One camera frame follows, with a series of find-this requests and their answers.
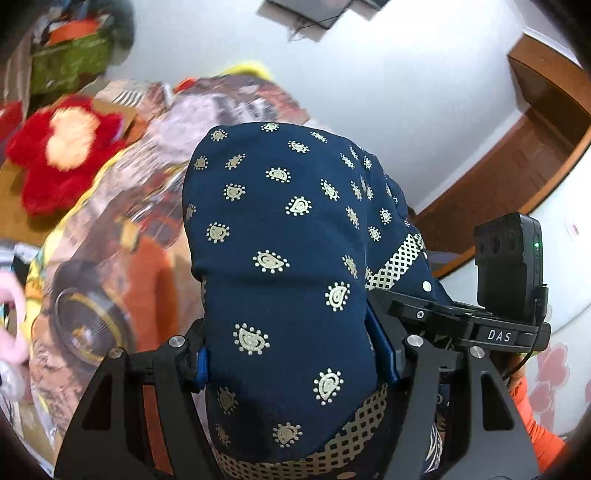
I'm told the navy patterned hoodie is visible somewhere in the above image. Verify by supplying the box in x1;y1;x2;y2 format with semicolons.
182;121;455;480

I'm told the red plush toy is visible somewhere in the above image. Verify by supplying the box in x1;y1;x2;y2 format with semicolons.
6;93;129;216

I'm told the pink blurred object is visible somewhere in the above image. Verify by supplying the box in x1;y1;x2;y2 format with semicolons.
0;271;29;367

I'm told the wooden door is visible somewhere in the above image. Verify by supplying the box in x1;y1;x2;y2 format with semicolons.
410;34;591;280

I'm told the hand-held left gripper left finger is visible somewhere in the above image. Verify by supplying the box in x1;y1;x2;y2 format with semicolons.
53;318;218;480

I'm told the orange box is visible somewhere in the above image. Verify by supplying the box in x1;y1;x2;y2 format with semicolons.
46;18;99;47

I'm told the grey neck pillow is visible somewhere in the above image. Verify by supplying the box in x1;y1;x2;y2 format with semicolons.
105;0;138;62

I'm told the black monitor cable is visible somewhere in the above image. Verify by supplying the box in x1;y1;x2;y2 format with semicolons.
288;16;333;42

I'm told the black wall monitor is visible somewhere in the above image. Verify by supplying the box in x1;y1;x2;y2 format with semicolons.
262;0;357;29

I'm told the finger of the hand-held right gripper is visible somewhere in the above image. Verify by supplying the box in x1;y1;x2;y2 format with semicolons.
368;288;477;341

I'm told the yellow round object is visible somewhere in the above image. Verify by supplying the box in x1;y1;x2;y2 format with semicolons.
221;60;274;80

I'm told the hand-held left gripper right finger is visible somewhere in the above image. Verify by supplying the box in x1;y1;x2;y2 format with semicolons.
367;302;541;480

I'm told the green patterned box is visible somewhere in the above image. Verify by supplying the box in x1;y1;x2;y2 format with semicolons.
28;34;115;94

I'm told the printed blanket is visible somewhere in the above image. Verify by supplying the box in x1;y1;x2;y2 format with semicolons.
23;76;324;462

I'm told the person's right forearm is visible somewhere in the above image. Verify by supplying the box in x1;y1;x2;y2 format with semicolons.
507;369;568;464

